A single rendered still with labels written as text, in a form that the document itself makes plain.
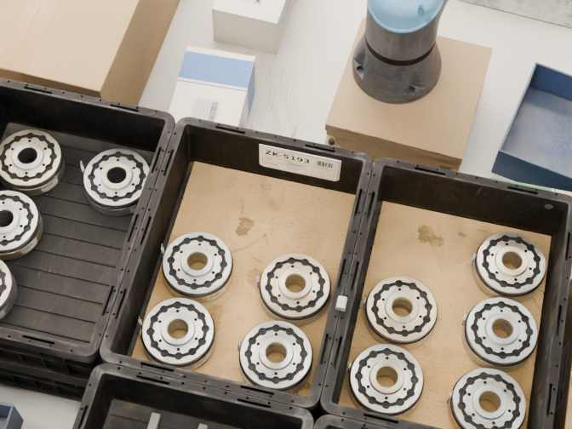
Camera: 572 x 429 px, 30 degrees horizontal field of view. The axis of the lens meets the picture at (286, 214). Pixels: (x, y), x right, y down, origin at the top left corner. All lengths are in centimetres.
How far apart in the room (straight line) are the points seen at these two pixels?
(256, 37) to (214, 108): 21
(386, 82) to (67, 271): 60
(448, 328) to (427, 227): 17
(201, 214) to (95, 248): 17
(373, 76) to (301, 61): 21
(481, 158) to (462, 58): 18
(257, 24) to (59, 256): 56
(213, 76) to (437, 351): 61
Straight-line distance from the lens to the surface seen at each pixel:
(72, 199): 167
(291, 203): 164
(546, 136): 191
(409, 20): 166
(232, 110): 178
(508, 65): 199
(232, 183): 166
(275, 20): 189
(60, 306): 159
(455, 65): 186
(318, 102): 190
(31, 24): 178
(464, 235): 164
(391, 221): 163
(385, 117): 179
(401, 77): 176
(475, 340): 154
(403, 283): 156
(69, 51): 174
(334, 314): 145
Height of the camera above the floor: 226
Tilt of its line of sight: 62 degrees down
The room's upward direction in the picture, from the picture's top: 2 degrees clockwise
